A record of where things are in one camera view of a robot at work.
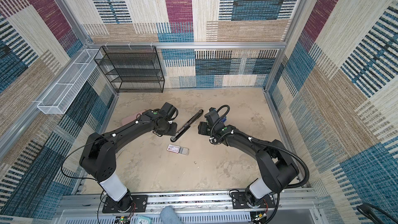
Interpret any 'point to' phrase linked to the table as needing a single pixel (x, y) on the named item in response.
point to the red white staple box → (173, 148)
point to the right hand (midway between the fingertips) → (203, 129)
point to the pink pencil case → (133, 117)
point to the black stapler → (186, 125)
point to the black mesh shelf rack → (132, 69)
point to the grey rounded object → (168, 215)
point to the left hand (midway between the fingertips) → (173, 129)
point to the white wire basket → (57, 101)
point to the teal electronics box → (144, 220)
